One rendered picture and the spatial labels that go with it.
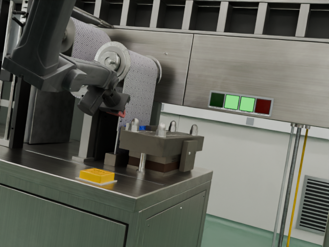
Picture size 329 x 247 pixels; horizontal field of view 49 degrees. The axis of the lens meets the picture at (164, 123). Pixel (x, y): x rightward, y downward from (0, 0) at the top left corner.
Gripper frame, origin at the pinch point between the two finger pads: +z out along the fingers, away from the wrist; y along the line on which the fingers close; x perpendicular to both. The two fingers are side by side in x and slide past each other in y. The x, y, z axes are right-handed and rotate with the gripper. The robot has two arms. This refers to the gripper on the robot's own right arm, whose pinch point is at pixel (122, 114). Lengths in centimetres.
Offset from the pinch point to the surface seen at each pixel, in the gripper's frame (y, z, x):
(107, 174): 13.2, -14.1, -26.0
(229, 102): 29.3, 20.4, 24.2
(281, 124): 25, 221, 134
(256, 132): 2, 231, 127
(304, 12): 51, 3, 56
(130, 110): 0.3, 3.1, 4.2
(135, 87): 0.3, 0.0, 11.7
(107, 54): -6.9, -13.8, 14.7
